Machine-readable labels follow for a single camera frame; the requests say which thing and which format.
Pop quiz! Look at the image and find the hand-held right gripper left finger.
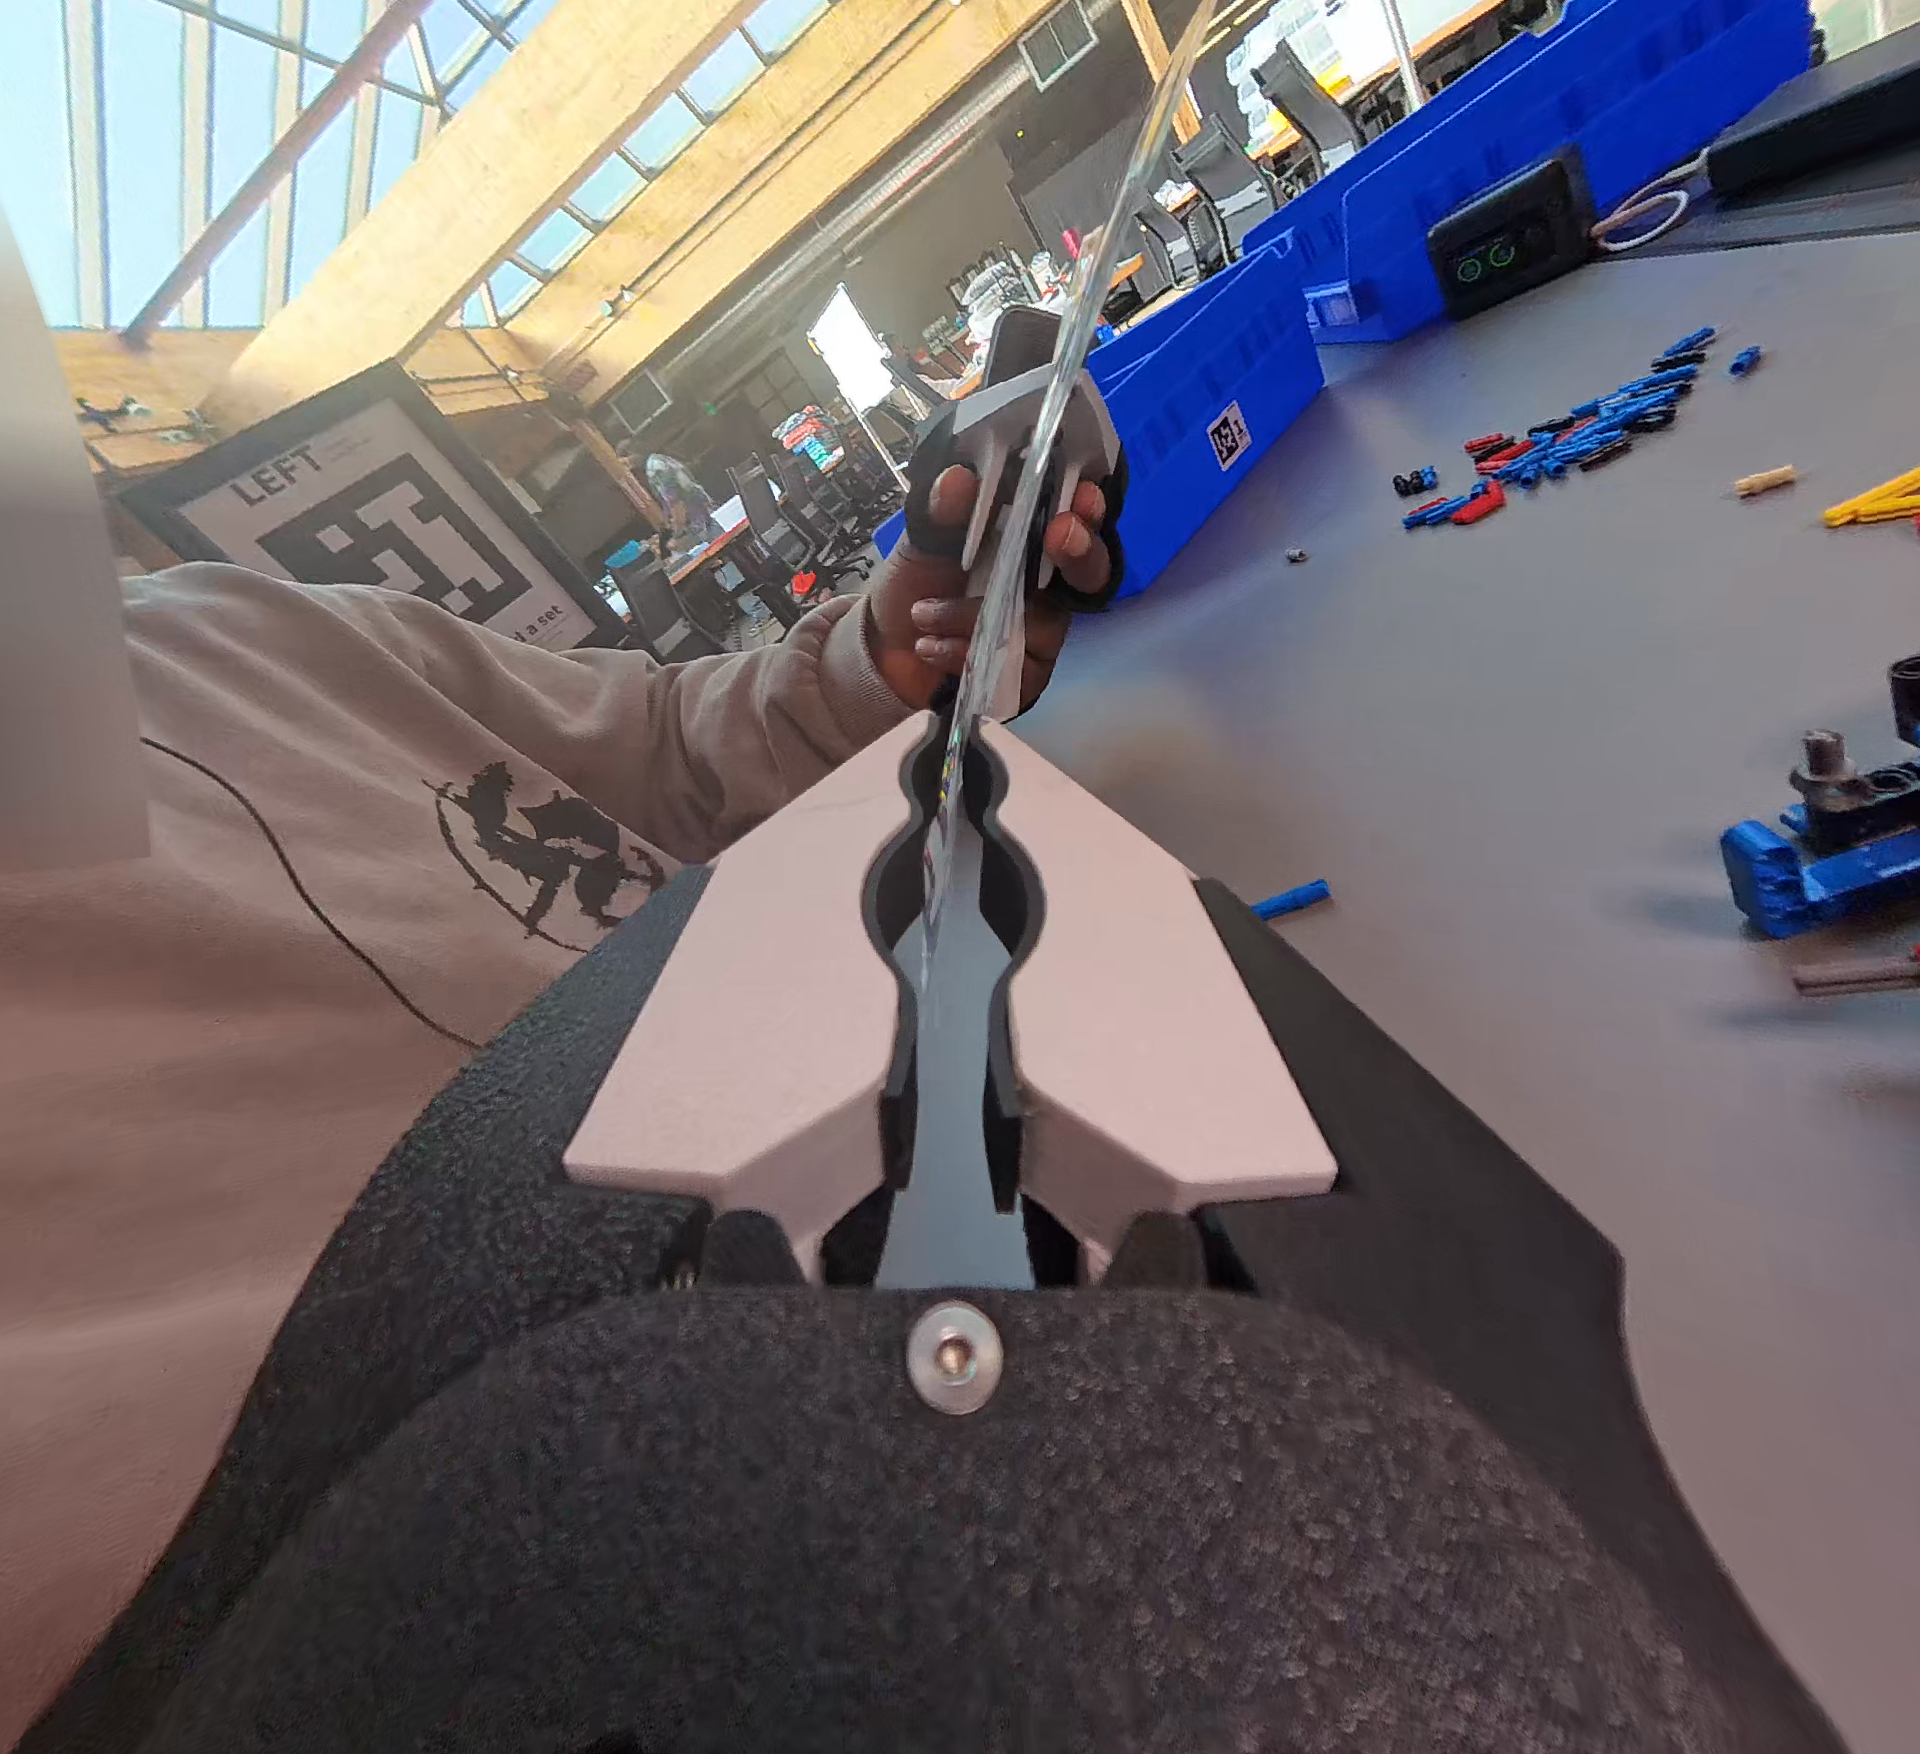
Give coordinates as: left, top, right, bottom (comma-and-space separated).
563, 712, 940, 1287

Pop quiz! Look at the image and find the white sign with black squares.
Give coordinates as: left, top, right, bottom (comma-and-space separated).
119, 362, 624, 653

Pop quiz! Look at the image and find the toy brick race car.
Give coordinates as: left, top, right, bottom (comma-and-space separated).
1720, 655, 1920, 997

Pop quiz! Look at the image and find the person's left forearm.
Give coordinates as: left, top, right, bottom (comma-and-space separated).
119, 561, 902, 870

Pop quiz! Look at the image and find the black office chair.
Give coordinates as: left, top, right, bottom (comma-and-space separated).
1253, 35, 1360, 182
1170, 119, 1255, 277
726, 455, 806, 622
781, 442, 876, 587

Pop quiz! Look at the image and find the pile of blue red pins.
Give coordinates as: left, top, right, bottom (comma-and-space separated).
1392, 326, 1766, 532

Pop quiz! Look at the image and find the grey desk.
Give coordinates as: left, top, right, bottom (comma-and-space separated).
960, 19, 1920, 1754

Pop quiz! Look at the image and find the person's left hand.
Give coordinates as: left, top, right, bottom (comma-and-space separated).
861, 464, 1120, 715

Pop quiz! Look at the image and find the white looped cable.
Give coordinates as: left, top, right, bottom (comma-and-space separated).
1589, 183, 1693, 249

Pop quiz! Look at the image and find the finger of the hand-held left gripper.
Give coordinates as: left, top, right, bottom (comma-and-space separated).
956, 374, 1041, 571
1055, 388, 1124, 525

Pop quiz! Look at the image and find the black microphone cable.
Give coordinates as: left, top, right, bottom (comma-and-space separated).
142, 738, 483, 1048

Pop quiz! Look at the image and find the person's torso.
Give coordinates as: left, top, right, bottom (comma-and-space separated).
0, 726, 708, 1695

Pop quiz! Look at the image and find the black flat power brick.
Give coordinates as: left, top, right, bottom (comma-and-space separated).
1707, 56, 1920, 199

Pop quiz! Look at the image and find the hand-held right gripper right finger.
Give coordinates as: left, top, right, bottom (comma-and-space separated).
974, 713, 1340, 1287

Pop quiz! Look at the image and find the empty blue bin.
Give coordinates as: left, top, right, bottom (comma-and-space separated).
1244, 0, 1824, 347

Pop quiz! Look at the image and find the small black box device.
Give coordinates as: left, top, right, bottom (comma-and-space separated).
1426, 155, 1595, 318

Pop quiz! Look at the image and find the silver sticker sheet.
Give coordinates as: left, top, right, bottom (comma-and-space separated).
916, 0, 1250, 997

